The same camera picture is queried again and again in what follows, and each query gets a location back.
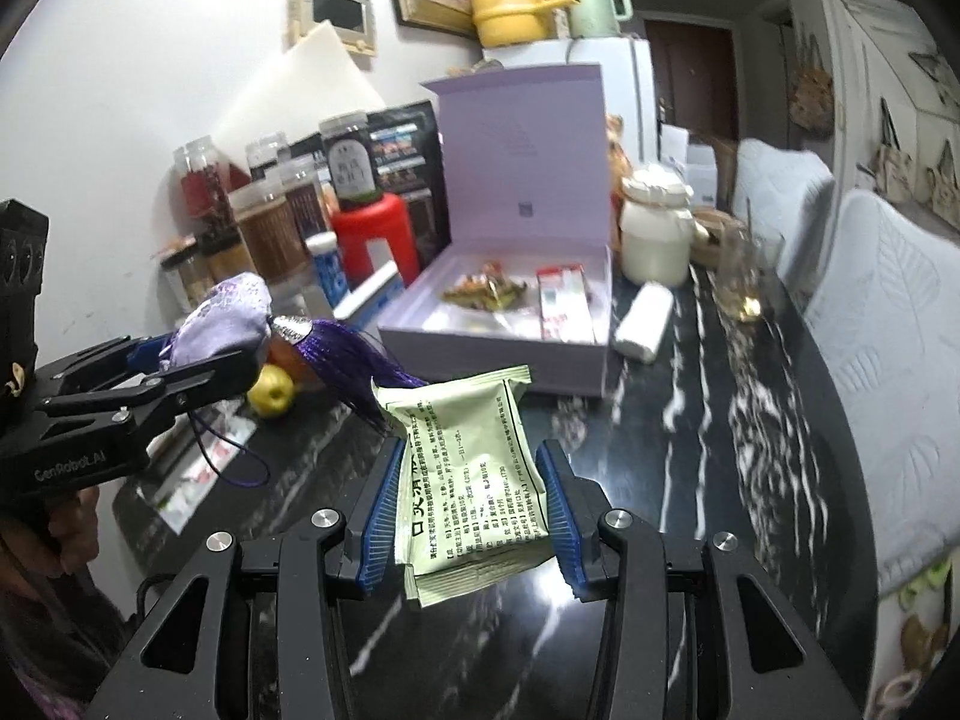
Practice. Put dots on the near light blue chair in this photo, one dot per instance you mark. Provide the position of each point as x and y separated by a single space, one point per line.
885 318

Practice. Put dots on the person's left hand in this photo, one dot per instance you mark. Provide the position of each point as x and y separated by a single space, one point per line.
71 541

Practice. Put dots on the blue white tube bottle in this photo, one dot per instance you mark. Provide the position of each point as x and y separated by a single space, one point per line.
327 260

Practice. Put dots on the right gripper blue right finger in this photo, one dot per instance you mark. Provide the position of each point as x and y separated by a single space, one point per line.
565 537

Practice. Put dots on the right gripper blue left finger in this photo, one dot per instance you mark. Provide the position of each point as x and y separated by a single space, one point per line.
377 508

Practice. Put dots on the white open cardboard box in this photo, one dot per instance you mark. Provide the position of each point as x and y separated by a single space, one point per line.
694 162

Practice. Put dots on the black labelled food bag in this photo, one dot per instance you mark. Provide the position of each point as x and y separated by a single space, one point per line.
407 153

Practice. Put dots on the dark lidded jar with label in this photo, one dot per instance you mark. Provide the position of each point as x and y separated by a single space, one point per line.
348 150

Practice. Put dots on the white mini fridge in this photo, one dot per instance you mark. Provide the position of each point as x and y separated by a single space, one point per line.
618 71

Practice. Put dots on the clear jar brown contents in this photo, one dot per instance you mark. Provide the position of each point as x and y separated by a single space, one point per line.
268 229

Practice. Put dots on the clear drinking glass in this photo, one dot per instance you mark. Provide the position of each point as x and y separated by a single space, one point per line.
746 263

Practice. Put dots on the red white snack packet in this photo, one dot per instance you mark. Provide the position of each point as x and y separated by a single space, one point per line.
564 304

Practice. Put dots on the hanging brown bag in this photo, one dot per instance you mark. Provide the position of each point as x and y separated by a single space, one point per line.
812 102

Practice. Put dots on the white blue carton box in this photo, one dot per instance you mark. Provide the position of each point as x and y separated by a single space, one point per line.
362 305

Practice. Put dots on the white rolled tissue pack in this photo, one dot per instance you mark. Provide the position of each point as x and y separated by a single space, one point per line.
640 333

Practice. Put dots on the brown cereal snack packet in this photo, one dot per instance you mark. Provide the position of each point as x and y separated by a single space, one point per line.
489 289

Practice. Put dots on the yellow enamel pot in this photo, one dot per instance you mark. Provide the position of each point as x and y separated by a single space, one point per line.
501 23

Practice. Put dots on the white ceramic lidded jar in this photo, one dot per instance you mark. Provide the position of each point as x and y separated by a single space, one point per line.
656 226

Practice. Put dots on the red plastic stool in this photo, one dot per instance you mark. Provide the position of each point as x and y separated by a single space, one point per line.
385 222

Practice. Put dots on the light green paper packet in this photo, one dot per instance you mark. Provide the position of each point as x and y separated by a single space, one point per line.
471 506

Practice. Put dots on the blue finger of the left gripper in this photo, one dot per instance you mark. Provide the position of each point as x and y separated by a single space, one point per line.
150 355
188 388

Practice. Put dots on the yellow green apple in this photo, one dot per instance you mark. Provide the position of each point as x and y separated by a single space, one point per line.
273 393

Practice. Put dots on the far light blue chair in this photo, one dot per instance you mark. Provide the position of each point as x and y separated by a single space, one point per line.
791 193

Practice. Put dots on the light blue chair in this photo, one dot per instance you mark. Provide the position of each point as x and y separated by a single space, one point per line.
791 193
885 318

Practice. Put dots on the beige wall intercom panel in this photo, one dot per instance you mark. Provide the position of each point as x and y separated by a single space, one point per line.
352 20

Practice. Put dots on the open lavender gift box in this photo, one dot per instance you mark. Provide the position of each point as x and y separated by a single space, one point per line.
525 167

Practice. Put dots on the green electric kettle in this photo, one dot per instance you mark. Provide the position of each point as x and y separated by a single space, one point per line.
598 18

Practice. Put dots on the white foam board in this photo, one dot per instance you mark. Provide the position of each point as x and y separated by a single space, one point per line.
292 93

